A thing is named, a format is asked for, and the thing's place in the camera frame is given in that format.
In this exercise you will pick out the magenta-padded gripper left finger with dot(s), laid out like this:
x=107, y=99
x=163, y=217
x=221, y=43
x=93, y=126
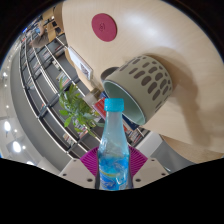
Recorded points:
x=76, y=170

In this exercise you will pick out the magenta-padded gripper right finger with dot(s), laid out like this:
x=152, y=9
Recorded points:
x=150, y=170

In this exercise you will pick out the clear bottle with blue cap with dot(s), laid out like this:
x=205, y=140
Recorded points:
x=113, y=150

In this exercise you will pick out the green potted plant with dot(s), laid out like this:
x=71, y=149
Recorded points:
x=78, y=111

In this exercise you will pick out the red book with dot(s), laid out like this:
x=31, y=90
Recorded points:
x=99, y=108

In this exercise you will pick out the group of ceiling lights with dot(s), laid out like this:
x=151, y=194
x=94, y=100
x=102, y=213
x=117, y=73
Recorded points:
x=7, y=126

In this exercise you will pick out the grey bookshelf unit with books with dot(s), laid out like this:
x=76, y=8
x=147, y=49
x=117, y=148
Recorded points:
x=43, y=93

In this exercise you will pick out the grey-green patterned mug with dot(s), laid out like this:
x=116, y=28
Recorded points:
x=146, y=83

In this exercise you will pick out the round red coaster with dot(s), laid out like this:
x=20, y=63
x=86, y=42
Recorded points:
x=104, y=27

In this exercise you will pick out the wooden frame chair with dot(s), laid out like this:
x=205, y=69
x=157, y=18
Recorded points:
x=50, y=28

